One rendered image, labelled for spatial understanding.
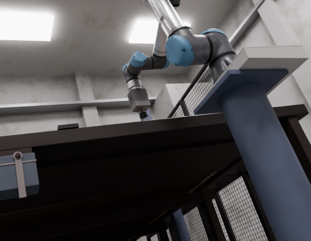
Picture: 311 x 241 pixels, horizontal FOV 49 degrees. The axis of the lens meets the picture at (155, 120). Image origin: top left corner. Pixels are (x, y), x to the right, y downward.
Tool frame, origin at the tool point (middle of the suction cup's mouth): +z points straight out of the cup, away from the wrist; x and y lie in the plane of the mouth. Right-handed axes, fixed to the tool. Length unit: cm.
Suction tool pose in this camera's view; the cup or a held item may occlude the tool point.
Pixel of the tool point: (143, 116)
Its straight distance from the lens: 173.1
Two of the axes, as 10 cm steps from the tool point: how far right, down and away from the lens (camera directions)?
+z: 2.8, 8.7, -4.1
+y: -8.8, 0.6, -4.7
